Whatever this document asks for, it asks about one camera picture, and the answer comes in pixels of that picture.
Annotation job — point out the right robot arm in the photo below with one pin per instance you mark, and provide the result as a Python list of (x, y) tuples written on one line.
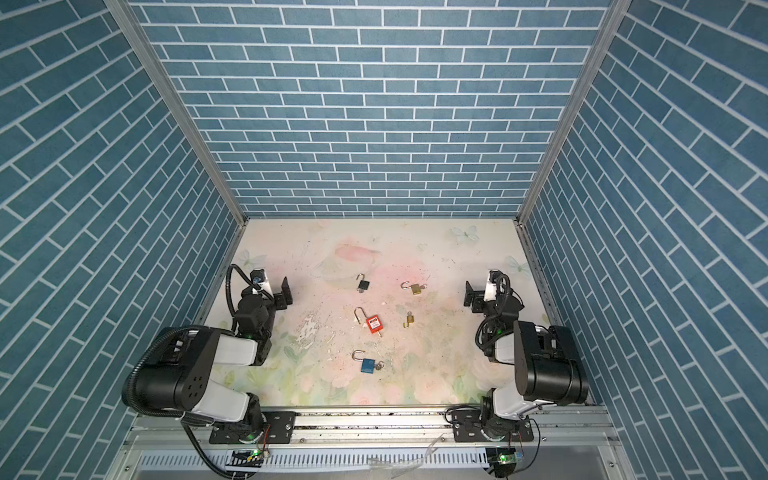
[(547, 367)]

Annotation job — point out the left corner aluminium post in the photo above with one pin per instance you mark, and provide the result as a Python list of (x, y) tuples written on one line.
[(129, 25)]

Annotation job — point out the blue padlock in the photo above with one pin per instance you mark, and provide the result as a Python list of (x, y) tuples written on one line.
[(367, 365)]

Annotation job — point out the aluminium rail base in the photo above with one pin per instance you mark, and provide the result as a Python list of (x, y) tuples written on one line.
[(405, 442)]

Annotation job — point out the brass padlock open shackle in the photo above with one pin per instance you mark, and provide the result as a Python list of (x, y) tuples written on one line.
[(414, 288)]

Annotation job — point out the right corner aluminium post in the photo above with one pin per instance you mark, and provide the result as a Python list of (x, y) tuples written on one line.
[(596, 55)]

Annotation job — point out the small brass padlock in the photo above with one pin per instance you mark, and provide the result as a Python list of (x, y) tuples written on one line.
[(409, 320)]

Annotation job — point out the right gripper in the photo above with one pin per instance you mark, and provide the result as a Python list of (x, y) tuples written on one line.
[(474, 294)]

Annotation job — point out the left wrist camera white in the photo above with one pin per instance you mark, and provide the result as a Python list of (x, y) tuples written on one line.
[(260, 280)]

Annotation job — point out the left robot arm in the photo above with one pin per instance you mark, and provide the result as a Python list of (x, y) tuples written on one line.
[(173, 377)]

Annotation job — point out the black padlock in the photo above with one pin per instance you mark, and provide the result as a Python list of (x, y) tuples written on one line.
[(363, 284)]

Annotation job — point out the corner aluminium post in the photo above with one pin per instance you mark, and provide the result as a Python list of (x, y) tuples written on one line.
[(596, 55), (129, 25)]

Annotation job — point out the red safety padlock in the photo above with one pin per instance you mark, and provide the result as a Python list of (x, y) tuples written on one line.
[(372, 322)]

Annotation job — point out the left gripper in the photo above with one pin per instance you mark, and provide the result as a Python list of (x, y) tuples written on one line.
[(281, 293)]

